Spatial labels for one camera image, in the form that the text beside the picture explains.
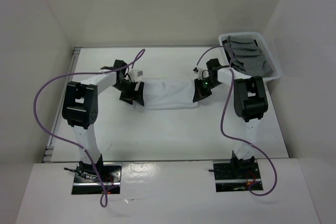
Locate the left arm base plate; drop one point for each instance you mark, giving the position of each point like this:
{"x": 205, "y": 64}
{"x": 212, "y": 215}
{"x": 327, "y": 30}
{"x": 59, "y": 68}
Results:
{"x": 88, "y": 184}

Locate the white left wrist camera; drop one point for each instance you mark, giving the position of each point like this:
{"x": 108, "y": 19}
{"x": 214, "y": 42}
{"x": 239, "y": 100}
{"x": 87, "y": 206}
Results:
{"x": 135, "y": 75}

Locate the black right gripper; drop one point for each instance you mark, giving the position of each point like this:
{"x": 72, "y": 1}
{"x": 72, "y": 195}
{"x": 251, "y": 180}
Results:
{"x": 198, "y": 90}

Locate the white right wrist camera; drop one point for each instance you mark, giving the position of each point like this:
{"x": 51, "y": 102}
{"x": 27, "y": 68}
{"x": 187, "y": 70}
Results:
{"x": 201, "y": 73}

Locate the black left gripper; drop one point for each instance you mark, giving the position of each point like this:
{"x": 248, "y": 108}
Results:
{"x": 134, "y": 95}

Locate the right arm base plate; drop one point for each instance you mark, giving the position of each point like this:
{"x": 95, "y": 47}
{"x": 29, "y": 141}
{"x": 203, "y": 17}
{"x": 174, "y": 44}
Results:
{"x": 228, "y": 181}

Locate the white plastic basket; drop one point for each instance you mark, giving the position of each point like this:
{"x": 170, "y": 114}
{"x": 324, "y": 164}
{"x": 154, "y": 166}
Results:
{"x": 264, "y": 47}

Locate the white skirt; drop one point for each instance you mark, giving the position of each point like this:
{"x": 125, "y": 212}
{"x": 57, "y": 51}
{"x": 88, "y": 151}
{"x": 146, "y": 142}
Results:
{"x": 167, "y": 94}

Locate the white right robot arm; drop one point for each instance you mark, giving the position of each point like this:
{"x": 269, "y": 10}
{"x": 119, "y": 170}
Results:
{"x": 249, "y": 97}

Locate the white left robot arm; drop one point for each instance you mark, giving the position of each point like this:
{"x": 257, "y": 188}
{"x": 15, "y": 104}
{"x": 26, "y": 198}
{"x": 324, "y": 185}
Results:
{"x": 80, "y": 109}

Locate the grey skirts in basket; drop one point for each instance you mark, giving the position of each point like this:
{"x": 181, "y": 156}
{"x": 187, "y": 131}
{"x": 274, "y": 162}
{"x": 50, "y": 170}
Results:
{"x": 245, "y": 56}

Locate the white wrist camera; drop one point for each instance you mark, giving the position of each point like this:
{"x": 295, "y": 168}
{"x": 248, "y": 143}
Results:
{"x": 135, "y": 75}
{"x": 201, "y": 73}

